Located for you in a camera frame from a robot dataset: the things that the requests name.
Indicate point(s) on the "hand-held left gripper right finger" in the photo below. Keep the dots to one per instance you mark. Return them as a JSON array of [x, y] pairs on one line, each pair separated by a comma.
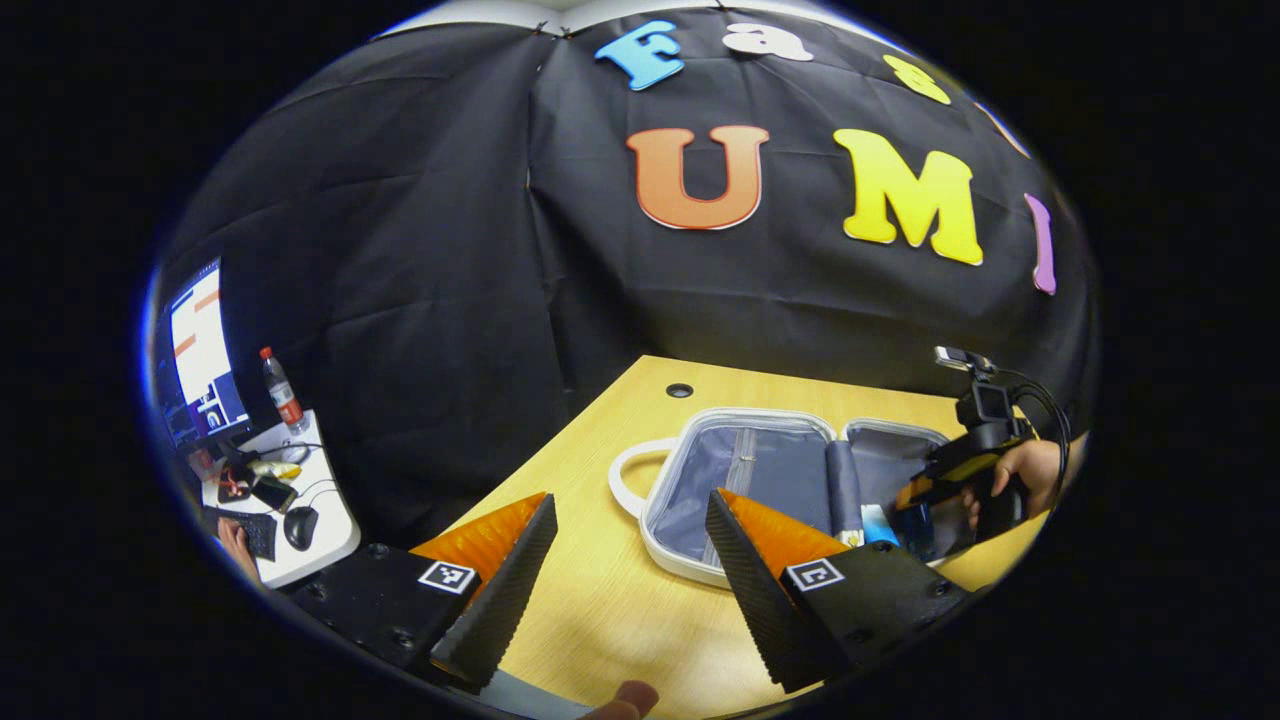
[[760, 600]]

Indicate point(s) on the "small red object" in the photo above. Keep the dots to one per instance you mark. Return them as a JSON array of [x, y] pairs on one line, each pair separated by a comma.
[[233, 485]]

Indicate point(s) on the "black computer mouse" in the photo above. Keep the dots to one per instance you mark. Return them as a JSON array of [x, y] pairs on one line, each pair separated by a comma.
[[301, 527]]

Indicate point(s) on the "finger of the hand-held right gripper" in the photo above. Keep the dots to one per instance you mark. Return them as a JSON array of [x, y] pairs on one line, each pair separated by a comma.
[[950, 470]]

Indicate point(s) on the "white suitcase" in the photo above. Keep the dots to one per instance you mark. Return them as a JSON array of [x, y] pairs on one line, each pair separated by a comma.
[[770, 470]]

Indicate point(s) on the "yellow object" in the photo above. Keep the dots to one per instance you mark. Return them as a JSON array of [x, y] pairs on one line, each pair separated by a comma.
[[275, 469]]

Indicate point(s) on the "computer monitor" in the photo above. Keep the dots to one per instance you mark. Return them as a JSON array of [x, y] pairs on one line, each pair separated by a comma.
[[200, 350]]

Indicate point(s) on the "black keyboard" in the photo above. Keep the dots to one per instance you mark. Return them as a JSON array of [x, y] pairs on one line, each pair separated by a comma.
[[255, 530]]

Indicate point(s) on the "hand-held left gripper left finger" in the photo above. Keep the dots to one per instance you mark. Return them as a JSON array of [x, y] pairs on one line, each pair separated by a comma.
[[500, 590]]

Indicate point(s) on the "white desk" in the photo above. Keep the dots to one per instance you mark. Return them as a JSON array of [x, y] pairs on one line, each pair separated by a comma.
[[330, 530]]

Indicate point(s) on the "black backdrop cloth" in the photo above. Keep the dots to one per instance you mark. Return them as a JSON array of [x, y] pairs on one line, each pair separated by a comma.
[[420, 250]]

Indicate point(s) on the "red cap plastic bottle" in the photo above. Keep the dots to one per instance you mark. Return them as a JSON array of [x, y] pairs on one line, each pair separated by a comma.
[[283, 395]]

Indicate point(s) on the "black smartphone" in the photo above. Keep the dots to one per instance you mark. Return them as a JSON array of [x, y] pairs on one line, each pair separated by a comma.
[[272, 494]]

